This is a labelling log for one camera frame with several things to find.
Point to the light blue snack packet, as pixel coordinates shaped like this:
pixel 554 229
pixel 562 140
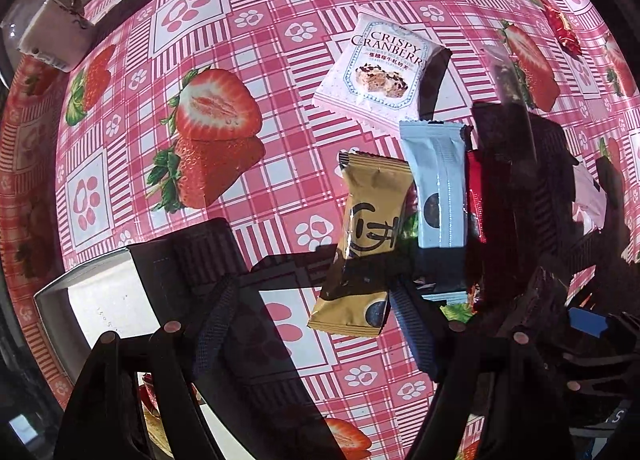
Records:
pixel 440 179

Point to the white box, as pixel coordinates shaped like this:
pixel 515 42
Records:
pixel 90 300

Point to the small red candy wrapper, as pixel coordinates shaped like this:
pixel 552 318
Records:
pixel 565 27

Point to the gold snack packet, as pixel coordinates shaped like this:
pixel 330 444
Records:
pixel 365 220

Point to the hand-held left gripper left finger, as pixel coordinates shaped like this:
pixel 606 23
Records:
pixel 215 325

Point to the small pale lilac carton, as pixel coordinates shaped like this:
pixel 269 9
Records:
pixel 50 32

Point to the red snack packet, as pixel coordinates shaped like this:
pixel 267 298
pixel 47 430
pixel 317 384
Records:
pixel 147 392
pixel 475 195

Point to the dark brown snack packet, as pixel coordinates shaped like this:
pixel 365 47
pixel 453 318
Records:
pixel 540 295

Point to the pink checked strawberry tablecloth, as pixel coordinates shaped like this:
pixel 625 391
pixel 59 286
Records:
pixel 280 89

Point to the yellow snack packet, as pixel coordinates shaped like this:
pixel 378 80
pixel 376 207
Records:
pixel 156 435

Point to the white nougat snack packet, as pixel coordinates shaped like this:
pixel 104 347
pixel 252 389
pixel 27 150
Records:
pixel 380 69

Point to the clear packet with dark snack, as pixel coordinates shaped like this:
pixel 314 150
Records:
pixel 505 79

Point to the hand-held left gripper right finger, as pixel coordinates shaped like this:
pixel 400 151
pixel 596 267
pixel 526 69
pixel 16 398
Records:
pixel 415 335

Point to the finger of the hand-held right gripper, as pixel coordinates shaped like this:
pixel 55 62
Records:
pixel 587 322
pixel 600 370

